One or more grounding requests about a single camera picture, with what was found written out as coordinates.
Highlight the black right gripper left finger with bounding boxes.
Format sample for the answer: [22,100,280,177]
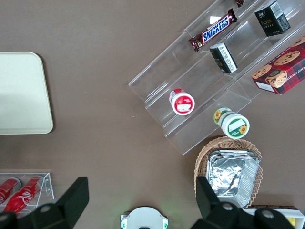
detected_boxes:
[30,176,90,229]

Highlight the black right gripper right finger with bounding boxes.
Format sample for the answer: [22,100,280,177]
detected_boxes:
[193,176,258,229]

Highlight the light tan wicker basket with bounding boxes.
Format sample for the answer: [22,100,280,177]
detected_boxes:
[194,135,263,208]

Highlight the beige plastic tray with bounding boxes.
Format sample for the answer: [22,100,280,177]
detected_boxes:
[0,52,53,135]

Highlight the clear acrylic bottle rack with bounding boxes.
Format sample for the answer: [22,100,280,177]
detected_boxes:
[0,172,55,213]

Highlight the stacked aluminium foil trays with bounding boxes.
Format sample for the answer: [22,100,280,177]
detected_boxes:
[207,149,260,208]

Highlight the red cola bottle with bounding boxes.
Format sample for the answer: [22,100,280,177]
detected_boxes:
[0,177,22,206]
[3,176,43,213]

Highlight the green lid sunflower cup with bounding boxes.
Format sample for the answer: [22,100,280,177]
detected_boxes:
[213,107,250,139]

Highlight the white plastic snack bin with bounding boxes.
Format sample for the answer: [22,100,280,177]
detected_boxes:
[243,204,305,229]

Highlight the red lid white cup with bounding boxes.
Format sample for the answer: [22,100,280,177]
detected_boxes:
[169,88,195,116]

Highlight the clear acrylic stepped stand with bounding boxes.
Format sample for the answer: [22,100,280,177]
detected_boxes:
[128,0,305,156]

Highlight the small black carton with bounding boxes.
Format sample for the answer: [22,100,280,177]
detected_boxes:
[254,0,291,37]
[209,42,238,74]

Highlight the red plaid cookie box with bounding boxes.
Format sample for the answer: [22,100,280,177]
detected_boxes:
[252,36,305,95]

